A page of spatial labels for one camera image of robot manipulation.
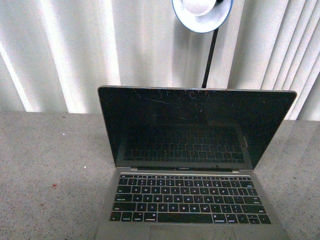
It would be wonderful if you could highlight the silver laptop with black keyboard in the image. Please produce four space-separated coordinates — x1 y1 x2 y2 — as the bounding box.
96 86 297 240

